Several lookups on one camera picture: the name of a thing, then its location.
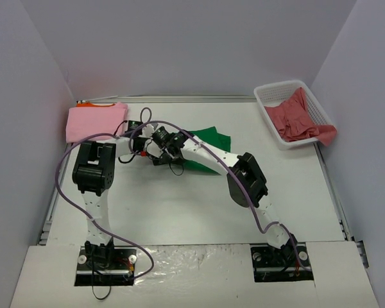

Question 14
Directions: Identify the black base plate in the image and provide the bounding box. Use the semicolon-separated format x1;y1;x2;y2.
74;247;137;287
250;243;314;283

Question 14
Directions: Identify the purple cable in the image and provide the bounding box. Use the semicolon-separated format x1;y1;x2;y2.
55;107;155;278
128;120;310;270

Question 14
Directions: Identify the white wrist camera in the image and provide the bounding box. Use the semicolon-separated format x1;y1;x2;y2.
143;139;162;159
141;124;157;139

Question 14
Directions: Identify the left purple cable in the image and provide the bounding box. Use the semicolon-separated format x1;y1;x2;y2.
55;107;155;278

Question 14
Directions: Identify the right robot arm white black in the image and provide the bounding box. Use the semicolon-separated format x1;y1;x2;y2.
144;126;298;265

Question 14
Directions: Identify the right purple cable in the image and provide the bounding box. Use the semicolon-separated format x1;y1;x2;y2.
128;120;310;270

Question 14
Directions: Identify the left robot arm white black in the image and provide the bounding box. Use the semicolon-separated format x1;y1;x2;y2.
72;121;147;268

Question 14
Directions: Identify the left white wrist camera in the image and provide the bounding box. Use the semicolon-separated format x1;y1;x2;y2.
141;124;157;139

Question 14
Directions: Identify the green t shirt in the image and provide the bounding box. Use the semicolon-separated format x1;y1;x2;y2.
183;126;231;175

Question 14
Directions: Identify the thin black cable loop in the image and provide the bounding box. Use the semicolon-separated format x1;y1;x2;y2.
91;282;112;302

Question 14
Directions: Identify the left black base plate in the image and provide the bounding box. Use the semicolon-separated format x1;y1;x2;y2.
74;247;137;287

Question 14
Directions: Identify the red t shirt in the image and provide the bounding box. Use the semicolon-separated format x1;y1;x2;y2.
266;87;338;146

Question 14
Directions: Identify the white plastic basket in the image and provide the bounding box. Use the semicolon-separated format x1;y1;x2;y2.
253;80;333;150

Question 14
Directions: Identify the folded pink t shirt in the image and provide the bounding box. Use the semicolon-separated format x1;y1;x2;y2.
65;102;128;143

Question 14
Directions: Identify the folded orange t shirt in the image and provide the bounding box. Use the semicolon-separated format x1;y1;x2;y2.
76;101;115;108

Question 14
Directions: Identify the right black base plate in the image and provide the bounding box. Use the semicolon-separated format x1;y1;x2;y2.
250;243;314;283

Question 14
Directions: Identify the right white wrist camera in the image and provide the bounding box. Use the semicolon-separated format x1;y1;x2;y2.
143;139;162;159

